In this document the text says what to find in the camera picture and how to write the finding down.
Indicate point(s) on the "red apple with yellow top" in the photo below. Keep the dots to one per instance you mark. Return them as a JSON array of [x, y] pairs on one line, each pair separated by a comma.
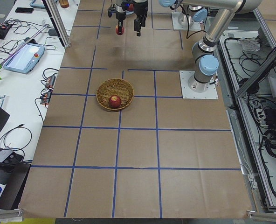
[[119, 32]]

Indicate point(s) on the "light blue plate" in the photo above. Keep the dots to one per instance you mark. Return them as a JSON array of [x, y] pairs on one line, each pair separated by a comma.
[[128, 13]]

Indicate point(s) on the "red apple on plate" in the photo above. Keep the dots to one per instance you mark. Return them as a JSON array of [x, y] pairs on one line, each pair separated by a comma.
[[130, 8]]

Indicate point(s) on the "woven wicker basket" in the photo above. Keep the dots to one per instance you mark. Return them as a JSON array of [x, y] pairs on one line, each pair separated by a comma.
[[115, 94]]

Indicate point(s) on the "red apple in basket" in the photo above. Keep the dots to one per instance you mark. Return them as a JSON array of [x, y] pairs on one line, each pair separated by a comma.
[[114, 101]]

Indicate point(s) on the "black smartphone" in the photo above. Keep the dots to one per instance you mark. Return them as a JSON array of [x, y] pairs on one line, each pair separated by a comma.
[[24, 10]]

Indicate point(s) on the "blue teach pendant tablet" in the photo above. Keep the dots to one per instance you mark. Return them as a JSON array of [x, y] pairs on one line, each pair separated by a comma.
[[26, 59]]

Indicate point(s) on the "white power strip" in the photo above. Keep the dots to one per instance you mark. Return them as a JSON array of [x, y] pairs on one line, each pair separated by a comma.
[[260, 116]]

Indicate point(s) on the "aluminium frame post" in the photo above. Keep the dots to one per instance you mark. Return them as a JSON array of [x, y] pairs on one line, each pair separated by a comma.
[[57, 22]]

